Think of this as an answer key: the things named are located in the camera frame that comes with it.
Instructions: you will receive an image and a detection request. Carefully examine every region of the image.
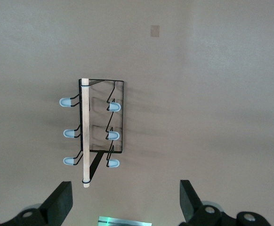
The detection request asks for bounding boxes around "black wire cup holder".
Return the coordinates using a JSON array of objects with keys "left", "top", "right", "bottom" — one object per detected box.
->
[{"left": 58, "top": 78, "right": 125, "bottom": 188}]

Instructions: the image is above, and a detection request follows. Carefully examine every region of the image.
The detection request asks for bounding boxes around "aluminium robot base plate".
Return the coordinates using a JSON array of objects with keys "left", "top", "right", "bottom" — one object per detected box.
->
[{"left": 98, "top": 216, "right": 152, "bottom": 226}]

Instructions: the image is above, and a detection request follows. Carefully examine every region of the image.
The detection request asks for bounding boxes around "brown square tape patch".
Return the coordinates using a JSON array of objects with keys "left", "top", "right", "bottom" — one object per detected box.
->
[{"left": 150, "top": 25, "right": 161, "bottom": 38}]

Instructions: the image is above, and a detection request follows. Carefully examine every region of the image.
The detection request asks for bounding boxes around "brown table cover sheet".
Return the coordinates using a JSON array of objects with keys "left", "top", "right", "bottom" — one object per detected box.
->
[{"left": 0, "top": 0, "right": 274, "bottom": 226}]

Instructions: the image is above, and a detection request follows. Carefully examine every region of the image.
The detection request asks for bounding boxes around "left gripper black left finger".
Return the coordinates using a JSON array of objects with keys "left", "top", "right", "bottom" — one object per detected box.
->
[{"left": 0, "top": 180, "right": 73, "bottom": 226}]

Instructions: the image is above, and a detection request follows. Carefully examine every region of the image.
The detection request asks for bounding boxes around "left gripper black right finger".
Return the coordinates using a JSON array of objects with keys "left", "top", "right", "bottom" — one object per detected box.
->
[{"left": 179, "top": 179, "right": 272, "bottom": 226}]

